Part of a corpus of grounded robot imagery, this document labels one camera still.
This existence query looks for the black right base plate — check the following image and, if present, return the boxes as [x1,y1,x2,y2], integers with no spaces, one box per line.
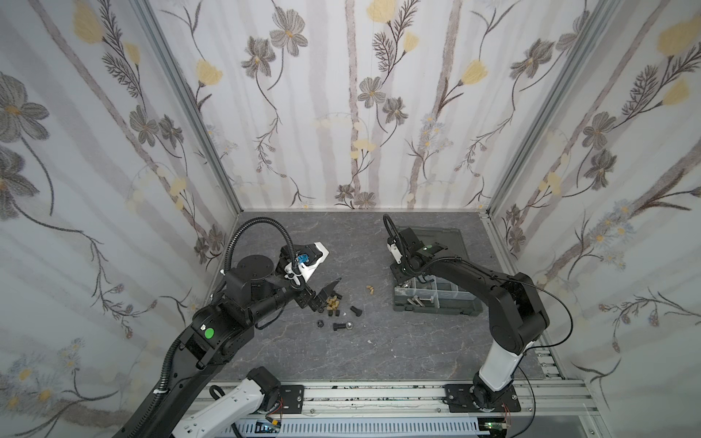
[443,384,521,414]

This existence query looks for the white slotted cable duct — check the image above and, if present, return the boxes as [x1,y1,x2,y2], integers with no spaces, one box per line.
[237,417,489,437]

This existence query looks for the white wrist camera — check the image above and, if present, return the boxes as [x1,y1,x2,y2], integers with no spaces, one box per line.
[387,243,403,265]
[280,242,330,285]

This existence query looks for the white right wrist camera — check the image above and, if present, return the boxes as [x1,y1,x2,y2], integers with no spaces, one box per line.
[387,243,403,265]

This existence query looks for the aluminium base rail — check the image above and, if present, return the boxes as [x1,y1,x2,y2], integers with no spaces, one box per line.
[220,380,610,437]

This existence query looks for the black corrugated cable conduit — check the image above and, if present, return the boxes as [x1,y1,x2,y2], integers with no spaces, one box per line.
[223,216,297,277]

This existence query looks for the brass wing nuts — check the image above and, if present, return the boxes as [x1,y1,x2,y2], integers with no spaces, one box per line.
[326,296,341,317]

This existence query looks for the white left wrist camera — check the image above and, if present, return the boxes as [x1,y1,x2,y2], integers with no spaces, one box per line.
[280,242,330,285]

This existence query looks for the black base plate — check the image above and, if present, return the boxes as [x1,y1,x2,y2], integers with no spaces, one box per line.
[443,384,521,414]
[262,385,305,415]

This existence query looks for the green plastic organizer box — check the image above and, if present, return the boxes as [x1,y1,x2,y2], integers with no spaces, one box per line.
[390,225,484,317]

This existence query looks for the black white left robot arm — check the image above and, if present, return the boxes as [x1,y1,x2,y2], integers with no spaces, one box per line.
[117,242,329,437]

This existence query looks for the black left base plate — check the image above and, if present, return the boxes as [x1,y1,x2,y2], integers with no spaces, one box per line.
[262,385,305,415]

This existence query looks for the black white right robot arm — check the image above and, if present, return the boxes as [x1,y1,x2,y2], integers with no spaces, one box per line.
[386,224,549,412]

